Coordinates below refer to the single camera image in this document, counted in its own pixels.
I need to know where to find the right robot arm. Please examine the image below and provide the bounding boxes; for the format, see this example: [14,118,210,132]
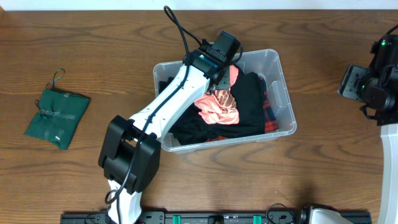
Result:
[338,31,397,223]

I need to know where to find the black garment with tape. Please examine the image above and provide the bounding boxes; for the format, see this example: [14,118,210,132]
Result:
[158,76,212,146]

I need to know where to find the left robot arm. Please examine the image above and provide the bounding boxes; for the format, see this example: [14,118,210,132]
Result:
[98,32,243,223]

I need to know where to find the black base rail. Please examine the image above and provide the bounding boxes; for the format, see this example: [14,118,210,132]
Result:
[60,202,373,224]

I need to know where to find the red black plaid shirt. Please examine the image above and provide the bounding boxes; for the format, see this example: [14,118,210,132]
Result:
[208,72,279,141]

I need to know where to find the black hooded garment large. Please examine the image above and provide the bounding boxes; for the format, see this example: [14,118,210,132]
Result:
[194,65,266,139]

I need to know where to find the clear plastic storage bin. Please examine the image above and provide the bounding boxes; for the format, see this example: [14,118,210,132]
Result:
[161,49,297,153]

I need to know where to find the pink garment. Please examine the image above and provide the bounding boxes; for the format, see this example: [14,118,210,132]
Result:
[194,65,239,125]

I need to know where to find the dark green cloth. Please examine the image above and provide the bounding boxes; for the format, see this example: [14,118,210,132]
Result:
[25,89,90,150]

